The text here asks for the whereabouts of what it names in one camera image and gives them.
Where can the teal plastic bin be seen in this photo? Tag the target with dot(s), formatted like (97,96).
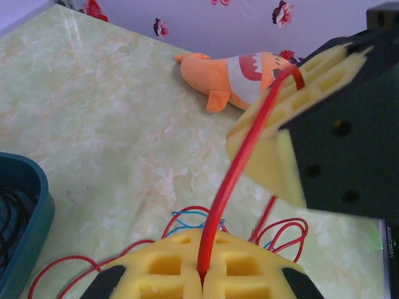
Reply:
(37,224)

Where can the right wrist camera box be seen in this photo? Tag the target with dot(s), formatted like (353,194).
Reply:
(391,264)

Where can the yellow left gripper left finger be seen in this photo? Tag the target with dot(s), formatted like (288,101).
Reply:
(156,268)

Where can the orange plush toy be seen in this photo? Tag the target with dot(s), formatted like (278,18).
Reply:
(212,74)

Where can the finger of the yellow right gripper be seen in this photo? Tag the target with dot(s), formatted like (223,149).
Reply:
(274,165)
(311,90)

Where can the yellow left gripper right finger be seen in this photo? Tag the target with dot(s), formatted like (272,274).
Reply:
(249,271)

